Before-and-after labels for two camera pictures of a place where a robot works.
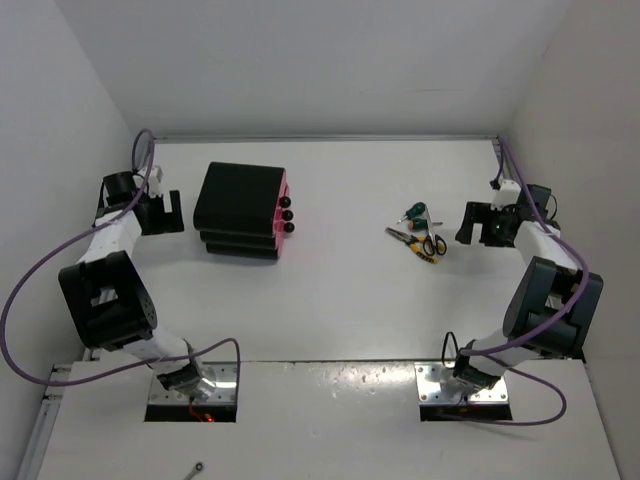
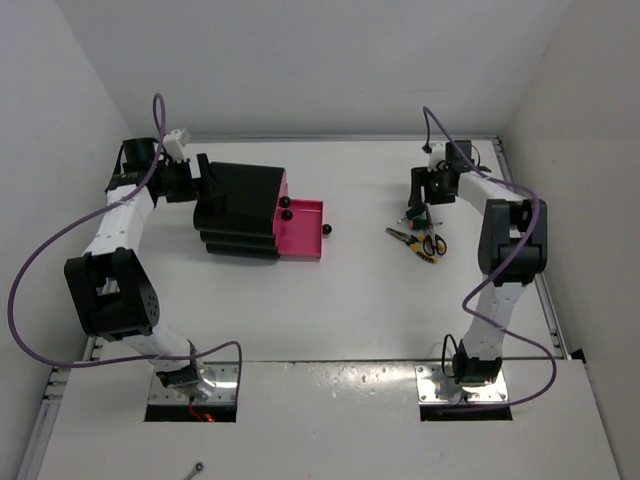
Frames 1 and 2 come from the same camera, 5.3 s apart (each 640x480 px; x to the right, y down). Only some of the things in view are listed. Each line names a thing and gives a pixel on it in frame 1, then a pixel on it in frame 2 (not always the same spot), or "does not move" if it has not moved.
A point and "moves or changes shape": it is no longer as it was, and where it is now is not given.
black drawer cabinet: (236, 210) does not move
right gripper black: (476, 212) -> (420, 177)
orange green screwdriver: (420, 224) does not move
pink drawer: (280, 227) moves or changes shape
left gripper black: (167, 221) -> (200, 189)
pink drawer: (284, 200) does not move
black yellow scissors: (433, 242) does not move
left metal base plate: (225, 394) does not move
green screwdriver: (414, 211) does not move
